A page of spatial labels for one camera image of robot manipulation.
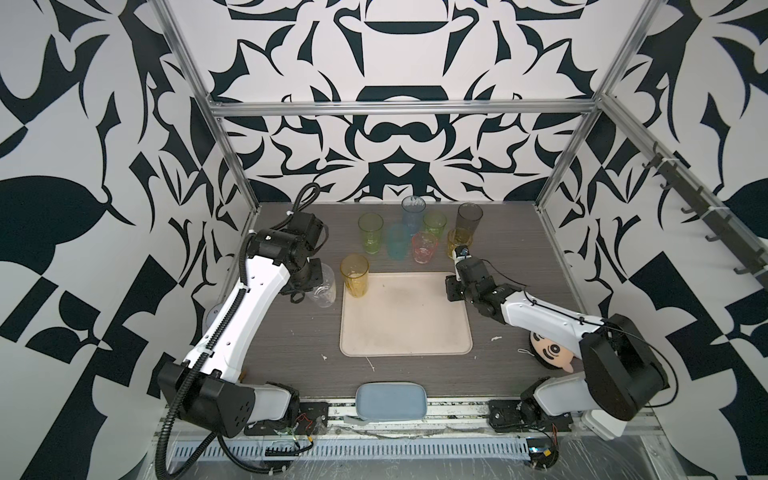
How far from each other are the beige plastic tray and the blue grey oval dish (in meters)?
0.10

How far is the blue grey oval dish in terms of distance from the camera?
74cm

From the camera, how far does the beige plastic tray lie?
2.84 ft
